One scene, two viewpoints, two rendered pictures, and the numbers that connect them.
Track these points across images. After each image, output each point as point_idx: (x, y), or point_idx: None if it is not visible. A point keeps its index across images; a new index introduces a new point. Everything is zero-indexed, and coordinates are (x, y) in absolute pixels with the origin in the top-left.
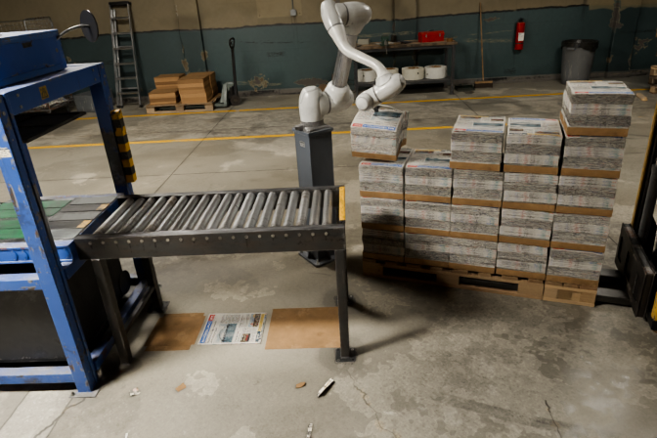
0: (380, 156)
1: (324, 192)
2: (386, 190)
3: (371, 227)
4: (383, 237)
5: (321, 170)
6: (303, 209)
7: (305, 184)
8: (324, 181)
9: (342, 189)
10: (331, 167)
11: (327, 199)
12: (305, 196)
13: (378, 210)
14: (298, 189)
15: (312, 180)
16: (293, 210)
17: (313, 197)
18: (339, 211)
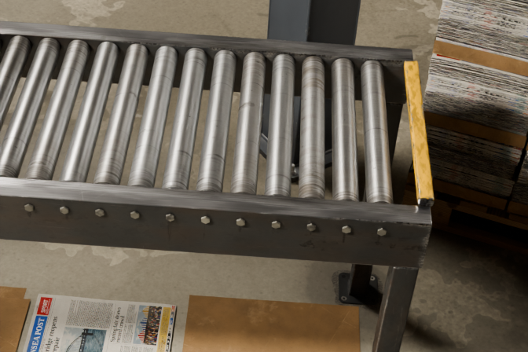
0: None
1: (360, 65)
2: (505, 50)
3: (443, 125)
4: (469, 149)
5: None
6: (316, 135)
7: None
8: None
9: (414, 71)
10: None
11: (374, 104)
12: (315, 80)
13: (472, 93)
14: (295, 49)
15: None
16: (289, 133)
17: (335, 89)
18: (416, 163)
